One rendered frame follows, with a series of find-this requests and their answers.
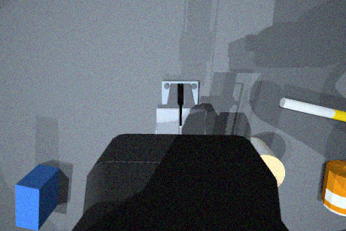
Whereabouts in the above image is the blue rectangular block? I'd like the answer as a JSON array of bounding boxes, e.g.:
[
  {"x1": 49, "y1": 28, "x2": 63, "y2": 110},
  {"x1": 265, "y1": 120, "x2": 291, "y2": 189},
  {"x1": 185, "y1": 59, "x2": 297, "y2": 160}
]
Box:
[{"x1": 15, "y1": 164, "x2": 59, "y2": 231}]

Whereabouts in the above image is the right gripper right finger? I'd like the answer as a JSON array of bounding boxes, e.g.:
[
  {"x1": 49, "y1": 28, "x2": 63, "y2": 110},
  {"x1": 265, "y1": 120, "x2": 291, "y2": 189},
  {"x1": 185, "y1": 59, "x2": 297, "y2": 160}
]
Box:
[{"x1": 181, "y1": 84, "x2": 205, "y2": 135}]

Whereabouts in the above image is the white tube with yellow cap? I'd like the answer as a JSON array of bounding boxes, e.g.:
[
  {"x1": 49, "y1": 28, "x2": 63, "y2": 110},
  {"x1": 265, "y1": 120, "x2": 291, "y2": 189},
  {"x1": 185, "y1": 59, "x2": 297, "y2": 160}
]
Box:
[{"x1": 280, "y1": 98, "x2": 346, "y2": 122}]

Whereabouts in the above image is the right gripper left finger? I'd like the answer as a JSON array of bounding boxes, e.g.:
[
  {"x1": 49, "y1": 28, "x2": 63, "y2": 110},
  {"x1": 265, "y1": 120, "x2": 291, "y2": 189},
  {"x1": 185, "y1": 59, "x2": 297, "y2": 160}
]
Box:
[{"x1": 156, "y1": 84, "x2": 181, "y2": 135}]

